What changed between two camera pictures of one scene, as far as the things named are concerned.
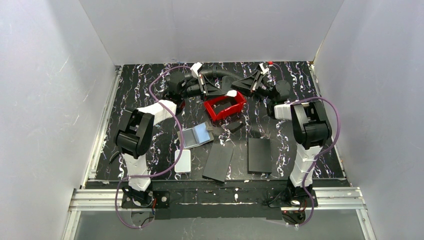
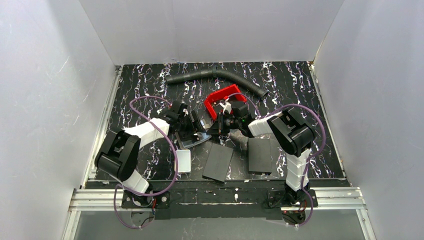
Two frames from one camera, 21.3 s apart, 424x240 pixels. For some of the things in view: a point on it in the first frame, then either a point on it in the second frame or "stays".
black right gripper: [258, 81] to [222, 122]
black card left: [217, 162] stays
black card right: [259, 156] stays
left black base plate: [159, 199] stays
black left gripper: [202, 86] to [192, 124]
